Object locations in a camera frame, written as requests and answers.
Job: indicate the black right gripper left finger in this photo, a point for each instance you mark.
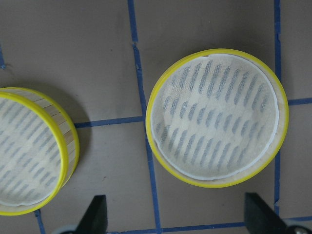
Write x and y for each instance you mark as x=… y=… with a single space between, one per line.
x=95 y=219

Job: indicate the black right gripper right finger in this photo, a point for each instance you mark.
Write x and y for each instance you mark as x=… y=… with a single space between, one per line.
x=259 y=218

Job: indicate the yellow bamboo steamer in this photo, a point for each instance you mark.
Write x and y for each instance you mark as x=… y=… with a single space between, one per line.
x=217 y=118
x=39 y=150

